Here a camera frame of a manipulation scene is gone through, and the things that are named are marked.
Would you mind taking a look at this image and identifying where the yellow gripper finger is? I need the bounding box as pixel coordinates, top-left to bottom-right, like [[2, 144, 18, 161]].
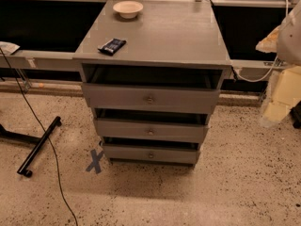
[[255, 26, 279, 53], [260, 103, 291, 128]]

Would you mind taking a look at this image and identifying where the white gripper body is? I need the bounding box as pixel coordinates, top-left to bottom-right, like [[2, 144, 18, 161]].
[[272, 66, 301, 108]]

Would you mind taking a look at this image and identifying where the grey bottom drawer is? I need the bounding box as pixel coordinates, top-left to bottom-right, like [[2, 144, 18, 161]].
[[102, 137, 200, 165]]

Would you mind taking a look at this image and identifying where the grey drawer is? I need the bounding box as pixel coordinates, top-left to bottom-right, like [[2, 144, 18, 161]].
[[94, 109, 209, 143], [102, 137, 200, 165], [82, 66, 222, 114]]

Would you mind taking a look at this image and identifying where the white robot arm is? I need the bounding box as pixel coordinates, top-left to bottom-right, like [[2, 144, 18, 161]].
[[256, 6, 301, 127]]

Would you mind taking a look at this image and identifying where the grey drawer cabinet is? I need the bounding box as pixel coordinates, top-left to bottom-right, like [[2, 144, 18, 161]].
[[74, 1, 231, 165]]

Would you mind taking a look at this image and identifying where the grey top drawer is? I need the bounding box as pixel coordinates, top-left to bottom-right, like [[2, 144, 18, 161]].
[[82, 66, 222, 114]]

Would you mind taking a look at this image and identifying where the grey middle drawer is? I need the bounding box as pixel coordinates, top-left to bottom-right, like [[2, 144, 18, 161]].
[[94, 109, 209, 143]]

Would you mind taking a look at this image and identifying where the dark cabinet at right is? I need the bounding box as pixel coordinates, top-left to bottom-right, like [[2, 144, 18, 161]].
[[291, 102, 301, 128]]

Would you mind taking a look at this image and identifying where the white ceramic bowl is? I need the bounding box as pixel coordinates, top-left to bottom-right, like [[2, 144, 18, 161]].
[[113, 1, 143, 19]]

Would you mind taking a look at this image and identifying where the dark blue snack packet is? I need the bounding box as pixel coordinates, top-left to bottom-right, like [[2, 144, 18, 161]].
[[97, 39, 126, 56]]

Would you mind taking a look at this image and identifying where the blue tape cross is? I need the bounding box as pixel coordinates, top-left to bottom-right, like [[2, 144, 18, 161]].
[[86, 150, 103, 174]]

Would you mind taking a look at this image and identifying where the black stand base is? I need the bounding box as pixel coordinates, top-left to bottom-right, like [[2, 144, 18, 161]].
[[0, 117, 61, 178]]

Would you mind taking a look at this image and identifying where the white paper sheet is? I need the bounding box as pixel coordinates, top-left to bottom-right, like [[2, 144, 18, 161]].
[[0, 41, 20, 55]]

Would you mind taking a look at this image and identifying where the white cable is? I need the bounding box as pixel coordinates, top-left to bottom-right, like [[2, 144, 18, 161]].
[[232, 0, 291, 84]]

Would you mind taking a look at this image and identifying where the grey metal rail frame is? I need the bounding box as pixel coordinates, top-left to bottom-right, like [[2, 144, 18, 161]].
[[0, 0, 301, 108]]

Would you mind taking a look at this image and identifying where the black floor cable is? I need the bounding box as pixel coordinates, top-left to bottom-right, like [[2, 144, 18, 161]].
[[0, 47, 79, 226]]

